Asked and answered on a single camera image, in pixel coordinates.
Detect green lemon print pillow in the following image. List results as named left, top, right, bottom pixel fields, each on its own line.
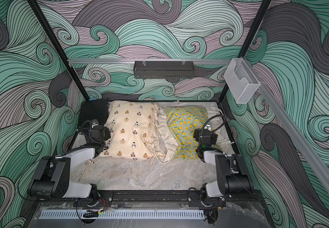
left=158, top=105, right=221, bottom=162

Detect cream animal print pillow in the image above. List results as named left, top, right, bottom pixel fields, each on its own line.
left=100, top=100, right=171, bottom=164

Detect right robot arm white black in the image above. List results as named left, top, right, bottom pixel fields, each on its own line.
left=194, top=129, right=254, bottom=200

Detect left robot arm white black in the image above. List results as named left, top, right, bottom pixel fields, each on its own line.
left=27, top=125, right=111, bottom=204

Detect black case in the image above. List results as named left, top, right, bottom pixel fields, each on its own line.
left=77, top=98, right=109, bottom=131

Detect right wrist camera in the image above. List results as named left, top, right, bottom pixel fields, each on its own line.
left=203, top=122, right=212, bottom=132

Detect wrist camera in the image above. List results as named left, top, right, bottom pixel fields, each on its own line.
left=90, top=119, right=99, bottom=128
left=203, top=122, right=212, bottom=132

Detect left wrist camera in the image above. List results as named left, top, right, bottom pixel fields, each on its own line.
left=90, top=119, right=99, bottom=128

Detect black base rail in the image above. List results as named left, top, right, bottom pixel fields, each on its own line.
left=53, top=189, right=262, bottom=208

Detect clear acrylic wall bin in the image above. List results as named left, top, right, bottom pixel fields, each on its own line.
left=224, top=58, right=261, bottom=104

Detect black wall tray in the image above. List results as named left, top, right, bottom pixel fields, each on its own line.
left=133, top=60, right=195, bottom=80

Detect white slotted cable duct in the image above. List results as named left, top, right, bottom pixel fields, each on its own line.
left=38, top=209, right=205, bottom=220

